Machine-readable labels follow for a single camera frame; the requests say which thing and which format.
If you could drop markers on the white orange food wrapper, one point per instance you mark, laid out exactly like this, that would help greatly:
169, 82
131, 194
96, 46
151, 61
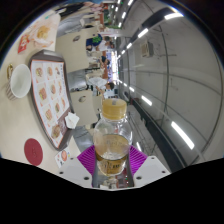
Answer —
43, 33

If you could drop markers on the beige dining chair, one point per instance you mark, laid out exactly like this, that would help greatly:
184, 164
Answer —
83, 106
70, 50

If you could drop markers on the ceiling lights group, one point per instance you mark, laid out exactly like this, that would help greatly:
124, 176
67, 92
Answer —
181, 135

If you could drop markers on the ceiling air conditioner unit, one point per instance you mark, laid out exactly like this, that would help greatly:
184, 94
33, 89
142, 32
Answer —
146, 49

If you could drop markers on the small red sauce packet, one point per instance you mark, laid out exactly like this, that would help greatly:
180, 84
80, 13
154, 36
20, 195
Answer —
23, 42

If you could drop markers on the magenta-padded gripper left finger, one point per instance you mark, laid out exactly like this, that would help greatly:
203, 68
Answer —
85, 163

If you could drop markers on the brown food tray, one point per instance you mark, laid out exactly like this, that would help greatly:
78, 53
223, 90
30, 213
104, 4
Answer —
50, 96

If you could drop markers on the clear yellow-capped drink bottle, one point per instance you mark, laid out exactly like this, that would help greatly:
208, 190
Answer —
111, 133

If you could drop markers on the crumpled white napkin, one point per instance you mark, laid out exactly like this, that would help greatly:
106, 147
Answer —
71, 120

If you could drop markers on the flat round red coaster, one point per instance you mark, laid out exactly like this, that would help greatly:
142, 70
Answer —
33, 151

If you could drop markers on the colourful printed leaflet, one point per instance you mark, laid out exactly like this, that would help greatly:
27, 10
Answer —
62, 156

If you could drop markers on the person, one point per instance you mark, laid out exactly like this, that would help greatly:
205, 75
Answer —
96, 40
98, 82

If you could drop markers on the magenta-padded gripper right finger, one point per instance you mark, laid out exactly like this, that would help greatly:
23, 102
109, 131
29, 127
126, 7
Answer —
137, 160

